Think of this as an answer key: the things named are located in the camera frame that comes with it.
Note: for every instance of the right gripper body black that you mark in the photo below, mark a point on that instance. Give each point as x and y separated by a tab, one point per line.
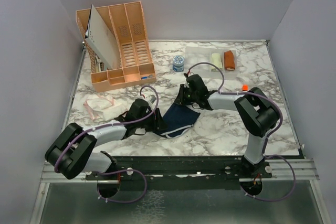
191	97

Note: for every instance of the clear plastic tray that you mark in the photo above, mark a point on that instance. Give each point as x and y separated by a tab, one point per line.
195	55

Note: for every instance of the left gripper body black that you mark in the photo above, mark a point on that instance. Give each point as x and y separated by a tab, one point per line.
148	124

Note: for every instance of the white perforated board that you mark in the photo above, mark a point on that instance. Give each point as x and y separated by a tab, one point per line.
102	41

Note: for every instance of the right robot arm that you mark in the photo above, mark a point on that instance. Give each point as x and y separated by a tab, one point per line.
258	113

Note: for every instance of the rolled cream cloth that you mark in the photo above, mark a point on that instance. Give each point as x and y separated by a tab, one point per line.
217	61

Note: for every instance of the aluminium rail frame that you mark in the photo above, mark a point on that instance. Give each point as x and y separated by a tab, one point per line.
291	195

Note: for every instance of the rolled orange cloth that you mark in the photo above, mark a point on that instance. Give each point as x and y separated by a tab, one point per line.
229	61

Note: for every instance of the white pink underwear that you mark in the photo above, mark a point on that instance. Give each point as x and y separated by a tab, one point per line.
103	108

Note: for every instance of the small blue white jar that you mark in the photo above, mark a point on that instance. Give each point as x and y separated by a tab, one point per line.
178	63

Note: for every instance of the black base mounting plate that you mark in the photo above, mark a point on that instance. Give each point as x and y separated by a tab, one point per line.
180	173

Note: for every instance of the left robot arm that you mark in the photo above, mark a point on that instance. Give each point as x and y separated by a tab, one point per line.
72	151

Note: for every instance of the orange desk file organizer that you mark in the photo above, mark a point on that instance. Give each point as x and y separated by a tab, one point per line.
127	24

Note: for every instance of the blue item in organizer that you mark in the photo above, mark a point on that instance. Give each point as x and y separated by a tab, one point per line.
147	77

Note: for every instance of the navy blue underwear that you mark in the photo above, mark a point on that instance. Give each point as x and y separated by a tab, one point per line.
178	119

